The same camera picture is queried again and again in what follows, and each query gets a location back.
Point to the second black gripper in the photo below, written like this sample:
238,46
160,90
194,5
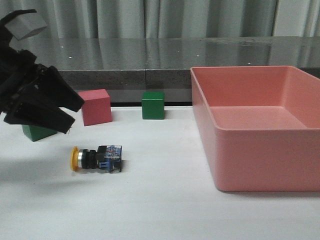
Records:
32,94

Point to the yellow push button switch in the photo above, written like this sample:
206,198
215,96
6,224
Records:
106,157

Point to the left green cube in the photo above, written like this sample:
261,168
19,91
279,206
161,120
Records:
35,133

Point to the green cube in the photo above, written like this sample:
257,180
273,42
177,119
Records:
35,133
153,105

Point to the pink cube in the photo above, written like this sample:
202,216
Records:
96,108

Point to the grey curtain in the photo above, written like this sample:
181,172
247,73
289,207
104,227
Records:
152,19

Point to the dark glossy back table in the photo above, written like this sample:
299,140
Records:
128,67

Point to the right green cube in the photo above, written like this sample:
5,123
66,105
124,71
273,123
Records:
153,105

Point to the pink plastic bin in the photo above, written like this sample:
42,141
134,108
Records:
259,126

